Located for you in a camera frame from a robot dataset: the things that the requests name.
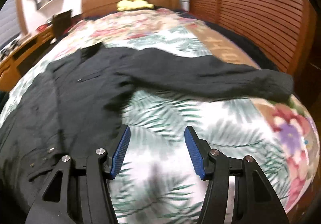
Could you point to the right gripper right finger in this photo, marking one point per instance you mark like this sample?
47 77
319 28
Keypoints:
255 200

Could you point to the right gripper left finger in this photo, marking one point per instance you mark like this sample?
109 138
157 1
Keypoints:
76 191

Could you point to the black jacket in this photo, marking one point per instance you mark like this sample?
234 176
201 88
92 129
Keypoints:
74 106

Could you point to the floral and fern bedspread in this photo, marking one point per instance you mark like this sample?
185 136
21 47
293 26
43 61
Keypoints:
157 182

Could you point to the long wooden desk cabinet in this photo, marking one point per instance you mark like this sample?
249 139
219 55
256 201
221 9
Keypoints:
24 57

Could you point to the red basket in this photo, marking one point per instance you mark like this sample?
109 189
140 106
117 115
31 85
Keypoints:
42 28

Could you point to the dark wooden chair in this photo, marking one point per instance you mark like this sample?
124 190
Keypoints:
60 23

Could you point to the grey window blind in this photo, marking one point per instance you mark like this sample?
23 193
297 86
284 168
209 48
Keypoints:
9 26

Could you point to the louvered wooden wardrobe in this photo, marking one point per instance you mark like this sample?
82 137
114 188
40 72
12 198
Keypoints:
283 29

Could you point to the yellow plush toy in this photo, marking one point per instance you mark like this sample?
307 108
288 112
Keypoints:
126 5

